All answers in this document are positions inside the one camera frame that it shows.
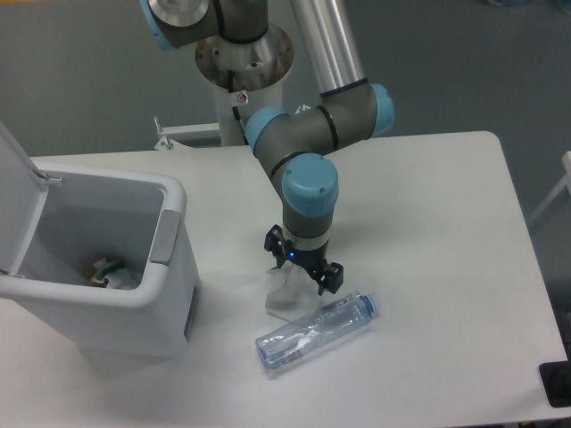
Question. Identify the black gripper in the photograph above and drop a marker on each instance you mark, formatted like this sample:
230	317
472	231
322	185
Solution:
328	276

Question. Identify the silver plastic wrapper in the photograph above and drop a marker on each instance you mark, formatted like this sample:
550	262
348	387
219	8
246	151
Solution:
292	293

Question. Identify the clear plastic water bottle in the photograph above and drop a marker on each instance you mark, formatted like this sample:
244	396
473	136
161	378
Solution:
318	332

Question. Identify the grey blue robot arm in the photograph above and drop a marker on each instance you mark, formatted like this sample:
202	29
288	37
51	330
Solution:
354	109

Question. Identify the green white trash in can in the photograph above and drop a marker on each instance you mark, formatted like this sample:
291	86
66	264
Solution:
112	274

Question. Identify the white open trash can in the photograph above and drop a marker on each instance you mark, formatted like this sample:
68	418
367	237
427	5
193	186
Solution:
100	255

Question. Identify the black device at table edge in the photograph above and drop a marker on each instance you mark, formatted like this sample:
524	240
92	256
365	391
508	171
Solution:
556	382

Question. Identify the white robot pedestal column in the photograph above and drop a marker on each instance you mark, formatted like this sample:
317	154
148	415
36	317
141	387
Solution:
245	78

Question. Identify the white pedestal base frame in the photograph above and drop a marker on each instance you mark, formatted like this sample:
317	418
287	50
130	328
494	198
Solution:
187	134

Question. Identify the white frame at right edge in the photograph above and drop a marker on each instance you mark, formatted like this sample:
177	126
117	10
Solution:
555	199

